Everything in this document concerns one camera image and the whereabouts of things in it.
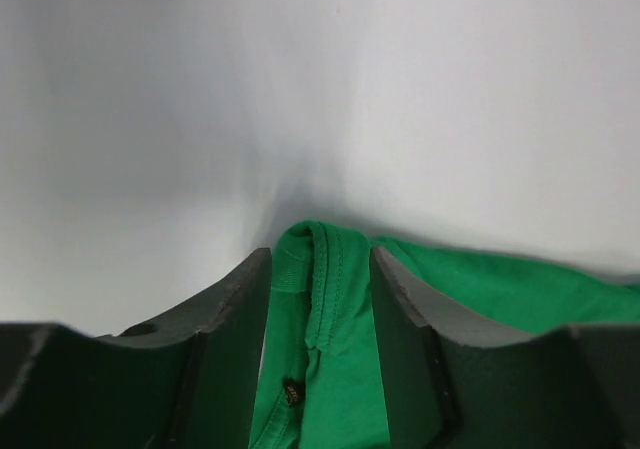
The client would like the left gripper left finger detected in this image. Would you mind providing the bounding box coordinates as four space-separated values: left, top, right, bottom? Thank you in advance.
1 248 272 448

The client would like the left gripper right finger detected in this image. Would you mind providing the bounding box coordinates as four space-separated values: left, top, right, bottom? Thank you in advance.
370 248 639 448

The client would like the green t shirt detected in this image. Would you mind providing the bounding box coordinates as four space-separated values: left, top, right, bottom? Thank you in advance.
250 221 639 448

